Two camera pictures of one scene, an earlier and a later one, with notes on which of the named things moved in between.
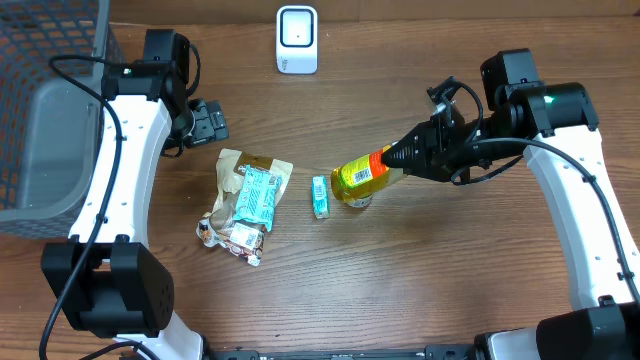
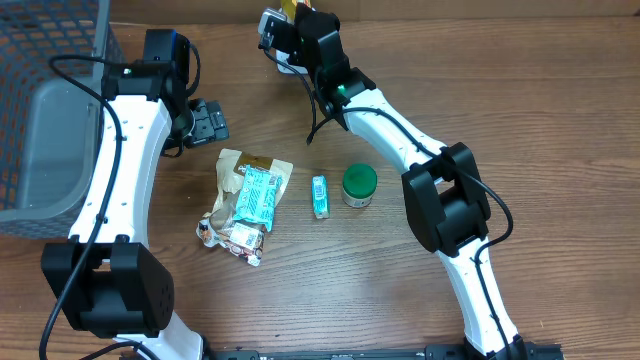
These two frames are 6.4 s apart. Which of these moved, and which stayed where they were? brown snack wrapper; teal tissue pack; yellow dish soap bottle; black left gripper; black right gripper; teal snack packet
Moved: yellow dish soap bottle; black right gripper
Stayed: black left gripper; teal tissue pack; brown snack wrapper; teal snack packet
